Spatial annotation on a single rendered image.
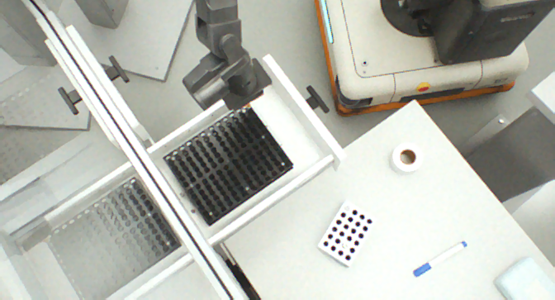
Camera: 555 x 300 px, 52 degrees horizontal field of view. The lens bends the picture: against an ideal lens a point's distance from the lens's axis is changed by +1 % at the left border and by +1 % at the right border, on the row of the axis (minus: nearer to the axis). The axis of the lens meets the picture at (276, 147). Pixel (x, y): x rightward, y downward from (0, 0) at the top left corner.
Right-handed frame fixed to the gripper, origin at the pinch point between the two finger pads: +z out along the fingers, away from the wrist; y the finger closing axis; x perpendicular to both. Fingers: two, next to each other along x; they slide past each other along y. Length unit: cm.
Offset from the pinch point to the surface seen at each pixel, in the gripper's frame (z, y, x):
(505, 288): 18, 25, -62
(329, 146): 3.3, 9.0, -17.7
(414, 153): 17.1, 26.7, -27.0
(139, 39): 88, -12, 79
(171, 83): 93, -11, 58
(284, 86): 2.7, 8.5, -1.1
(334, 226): 16.5, 1.7, -30.8
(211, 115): 6.4, -8.1, 3.8
